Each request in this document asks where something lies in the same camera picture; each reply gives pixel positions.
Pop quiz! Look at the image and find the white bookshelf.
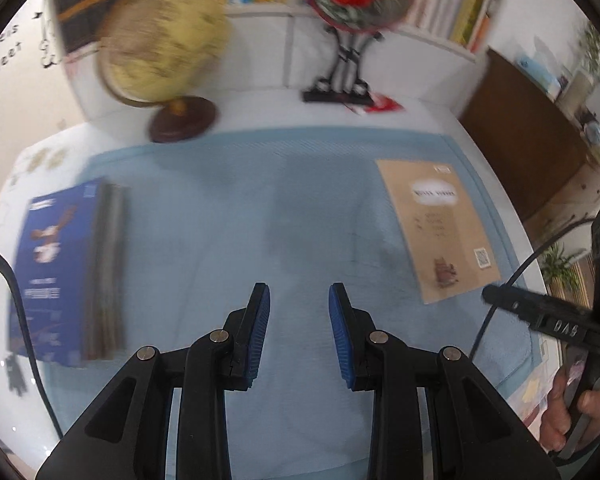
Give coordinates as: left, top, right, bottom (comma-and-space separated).
45, 0, 505, 126

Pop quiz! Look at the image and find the tan book with animal drawing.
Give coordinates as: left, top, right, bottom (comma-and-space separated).
376, 159, 503, 305

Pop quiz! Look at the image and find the lettering wall sticker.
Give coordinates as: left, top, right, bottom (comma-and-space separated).
0, 22, 26, 86

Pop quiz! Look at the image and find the light blue quilted mat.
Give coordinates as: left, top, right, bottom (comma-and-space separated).
30, 127, 543, 480

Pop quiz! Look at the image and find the stack of books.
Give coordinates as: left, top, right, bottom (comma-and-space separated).
7, 177, 131, 368

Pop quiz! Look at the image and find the red tassel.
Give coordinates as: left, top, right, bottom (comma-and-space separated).
347, 94, 405, 116

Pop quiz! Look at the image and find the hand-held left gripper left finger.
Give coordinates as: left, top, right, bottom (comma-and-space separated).
35, 282, 271, 480

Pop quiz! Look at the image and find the yellow desk globe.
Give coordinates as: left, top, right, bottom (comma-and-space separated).
95, 0, 233, 145

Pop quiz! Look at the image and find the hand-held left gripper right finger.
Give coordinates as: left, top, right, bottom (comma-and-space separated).
329, 282, 560, 480

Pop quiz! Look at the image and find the small potted plant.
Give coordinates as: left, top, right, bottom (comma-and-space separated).
540, 242, 583, 288

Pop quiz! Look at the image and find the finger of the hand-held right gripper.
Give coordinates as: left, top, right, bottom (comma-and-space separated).
481, 284, 545, 325

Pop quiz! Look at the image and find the person's right hand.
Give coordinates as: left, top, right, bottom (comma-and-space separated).
537, 360, 600, 453

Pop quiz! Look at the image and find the brown wooden cabinet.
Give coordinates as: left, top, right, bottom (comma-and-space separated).
460, 47, 600, 221

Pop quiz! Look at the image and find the grey bear sticker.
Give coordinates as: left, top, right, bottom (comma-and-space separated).
4, 355, 28, 397

